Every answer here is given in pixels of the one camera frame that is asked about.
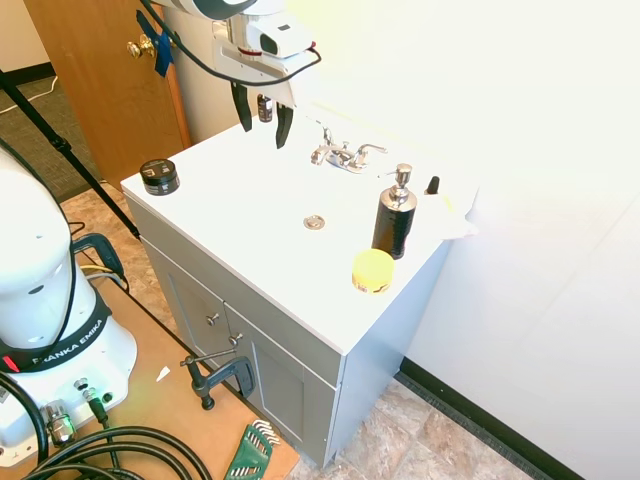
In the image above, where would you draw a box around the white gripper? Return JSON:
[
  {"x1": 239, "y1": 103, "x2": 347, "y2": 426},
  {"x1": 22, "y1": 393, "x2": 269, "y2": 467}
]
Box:
[{"x1": 211, "y1": 13, "x2": 299, "y2": 150}]

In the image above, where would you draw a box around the chrome sink faucet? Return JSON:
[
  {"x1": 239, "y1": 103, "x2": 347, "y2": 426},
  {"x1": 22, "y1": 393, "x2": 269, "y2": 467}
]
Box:
[{"x1": 309, "y1": 127, "x2": 342, "y2": 167}]

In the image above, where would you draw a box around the white sink countertop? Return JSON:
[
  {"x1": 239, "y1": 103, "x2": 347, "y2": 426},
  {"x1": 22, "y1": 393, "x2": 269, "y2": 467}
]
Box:
[{"x1": 120, "y1": 102, "x2": 481, "y2": 357}]

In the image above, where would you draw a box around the black round jar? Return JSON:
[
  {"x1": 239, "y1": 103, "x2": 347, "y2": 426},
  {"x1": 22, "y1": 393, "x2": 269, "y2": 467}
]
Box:
[{"x1": 139, "y1": 158, "x2": 182, "y2": 197}]

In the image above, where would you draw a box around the blue tape strip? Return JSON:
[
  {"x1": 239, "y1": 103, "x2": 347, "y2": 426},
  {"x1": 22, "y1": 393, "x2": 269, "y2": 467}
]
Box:
[{"x1": 135, "y1": 10, "x2": 177, "y2": 79}]

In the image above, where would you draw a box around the brass door knob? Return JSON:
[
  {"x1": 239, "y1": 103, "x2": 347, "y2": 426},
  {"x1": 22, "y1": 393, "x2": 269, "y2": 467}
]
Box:
[{"x1": 125, "y1": 33, "x2": 157, "y2": 62}]

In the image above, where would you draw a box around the wooden door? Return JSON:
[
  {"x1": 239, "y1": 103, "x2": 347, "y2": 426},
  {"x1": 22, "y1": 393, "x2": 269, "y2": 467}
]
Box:
[{"x1": 23, "y1": 0, "x2": 193, "y2": 192}]

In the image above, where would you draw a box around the black chrome soap dispenser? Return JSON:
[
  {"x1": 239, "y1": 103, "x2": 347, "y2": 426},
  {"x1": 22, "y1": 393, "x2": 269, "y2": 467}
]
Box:
[{"x1": 370, "y1": 162, "x2": 419, "y2": 261}]

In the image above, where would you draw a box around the yellow round jar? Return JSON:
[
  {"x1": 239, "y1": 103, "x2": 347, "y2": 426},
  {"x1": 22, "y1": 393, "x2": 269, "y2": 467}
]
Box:
[{"x1": 351, "y1": 248, "x2": 396, "y2": 296}]

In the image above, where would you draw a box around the black tripod leg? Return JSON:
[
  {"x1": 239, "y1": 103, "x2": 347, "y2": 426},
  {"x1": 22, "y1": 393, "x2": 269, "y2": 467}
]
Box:
[{"x1": 0, "y1": 67, "x2": 141, "y2": 239}]

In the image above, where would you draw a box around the white bottle with black cap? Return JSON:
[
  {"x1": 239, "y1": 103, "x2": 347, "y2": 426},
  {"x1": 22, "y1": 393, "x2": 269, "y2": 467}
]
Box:
[{"x1": 424, "y1": 175, "x2": 480, "y2": 240}]

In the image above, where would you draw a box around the black metal C-clamp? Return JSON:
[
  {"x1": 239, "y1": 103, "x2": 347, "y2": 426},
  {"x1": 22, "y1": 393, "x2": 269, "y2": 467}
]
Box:
[
  {"x1": 73, "y1": 232, "x2": 125, "y2": 281},
  {"x1": 180, "y1": 348, "x2": 257, "y2": 412}
]

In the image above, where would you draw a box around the grey vanity cabinet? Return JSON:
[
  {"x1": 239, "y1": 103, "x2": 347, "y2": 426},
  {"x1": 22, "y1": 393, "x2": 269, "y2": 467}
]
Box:
[{"x1": 122, "y1": 192, "x2": 454, "y2": 469}]

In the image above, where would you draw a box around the wooden base board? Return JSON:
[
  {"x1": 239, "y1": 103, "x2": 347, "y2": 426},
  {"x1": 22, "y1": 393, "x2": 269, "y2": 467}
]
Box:
[{"x1": 29, "y1": 273, "x2": 302, "y2": 480}]

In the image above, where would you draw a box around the green hex key set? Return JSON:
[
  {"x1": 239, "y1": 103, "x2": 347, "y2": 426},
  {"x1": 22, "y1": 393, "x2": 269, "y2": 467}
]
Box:
[{"x1": 221, "y1": 419, "x2": 277, "y2": 480}]

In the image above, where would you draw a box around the chrome faucet lever handle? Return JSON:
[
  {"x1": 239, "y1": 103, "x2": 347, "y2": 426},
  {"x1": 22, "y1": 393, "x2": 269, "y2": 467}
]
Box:
[
  {"x1": 351, "y1": 143, "x2": 389, "y2": 167},
  {"x1": 305, "y1": 115, "x2": 335, "y2": 147}
]

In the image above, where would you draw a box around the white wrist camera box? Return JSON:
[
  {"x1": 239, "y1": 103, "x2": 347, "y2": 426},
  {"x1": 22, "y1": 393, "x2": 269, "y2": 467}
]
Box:
[{"x1": 244, "y1": 13, "x2": 318, "y2": 62}]

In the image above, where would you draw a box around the thick black cable bundle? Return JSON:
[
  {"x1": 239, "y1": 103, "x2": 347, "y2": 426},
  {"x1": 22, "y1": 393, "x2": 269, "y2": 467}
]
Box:
[{"x1": 0, "y1": 372, "x2": 217, "y2": 480}]

